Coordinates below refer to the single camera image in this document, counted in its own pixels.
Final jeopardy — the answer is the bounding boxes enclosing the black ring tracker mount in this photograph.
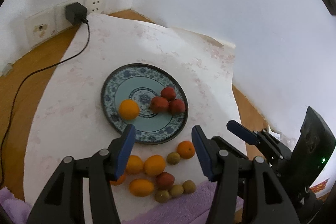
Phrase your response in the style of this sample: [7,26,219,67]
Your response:
[291,106,335,187]

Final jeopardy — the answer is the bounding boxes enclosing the black power adapter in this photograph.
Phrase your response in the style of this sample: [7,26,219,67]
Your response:
[65,2,88,26]

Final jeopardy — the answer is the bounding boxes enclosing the purple fleece blanket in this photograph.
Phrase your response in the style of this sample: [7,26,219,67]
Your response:
[0,180,245,224]

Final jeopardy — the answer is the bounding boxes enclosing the damaged white wall plate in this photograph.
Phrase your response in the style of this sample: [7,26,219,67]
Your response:
[25,8,56,48]

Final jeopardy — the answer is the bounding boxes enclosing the blue white patterned plate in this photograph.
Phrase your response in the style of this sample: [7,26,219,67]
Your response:
[101,63,189,144]

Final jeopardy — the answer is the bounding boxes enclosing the black power cable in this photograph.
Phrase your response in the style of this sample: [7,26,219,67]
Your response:
[0,19,91,189]

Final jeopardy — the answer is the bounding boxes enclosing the small yellow-green fruit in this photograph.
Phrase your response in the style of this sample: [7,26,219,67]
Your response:
[154,190,171,203]
[166,152,181,165]
[169,184,184,198]
[182,180,197,194]

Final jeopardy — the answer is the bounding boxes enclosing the small yellow-green fruit top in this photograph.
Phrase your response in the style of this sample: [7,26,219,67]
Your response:
[166,152,181,165]

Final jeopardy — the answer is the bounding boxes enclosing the white wall socket panel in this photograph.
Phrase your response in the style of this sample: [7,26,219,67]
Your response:
[53,0,108,33]

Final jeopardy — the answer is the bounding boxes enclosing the white floral pillow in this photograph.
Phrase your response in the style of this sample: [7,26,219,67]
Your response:
[24,14,245,223]

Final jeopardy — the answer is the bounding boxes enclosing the large orange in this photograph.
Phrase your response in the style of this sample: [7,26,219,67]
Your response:
[118,99,140,121]

